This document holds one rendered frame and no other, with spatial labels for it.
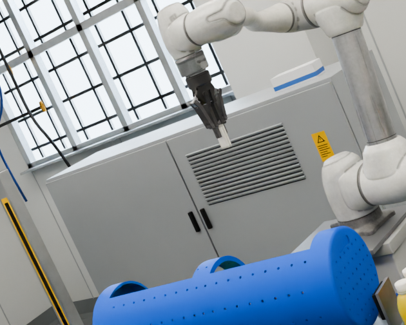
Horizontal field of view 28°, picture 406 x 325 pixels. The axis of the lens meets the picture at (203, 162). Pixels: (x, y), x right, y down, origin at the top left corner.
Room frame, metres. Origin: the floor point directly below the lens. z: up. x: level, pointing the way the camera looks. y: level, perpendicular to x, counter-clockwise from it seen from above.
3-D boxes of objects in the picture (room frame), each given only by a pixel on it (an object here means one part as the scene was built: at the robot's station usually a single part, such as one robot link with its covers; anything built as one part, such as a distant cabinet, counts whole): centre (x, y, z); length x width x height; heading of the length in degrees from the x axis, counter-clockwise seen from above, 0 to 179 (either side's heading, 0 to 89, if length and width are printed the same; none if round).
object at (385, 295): (2.09, -0.30, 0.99); 0.10 x 0.02 x 0.12; 146
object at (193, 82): (2.39, -0.09, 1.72); 0.08 x 0.07 x 0.09; 133
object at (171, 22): (2.38, -0.10, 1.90); 0.13 x 0.11 x 0.16; 42
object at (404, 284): (1.91, -0.33, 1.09); 0.04 x 0.04 x 0.02
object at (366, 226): (2.77, -0.41, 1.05); 0.22 x 0.18 x 0.06; 44
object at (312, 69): (4.03, -0.61, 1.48); 0.24 x 0.12 x 0.08; 58
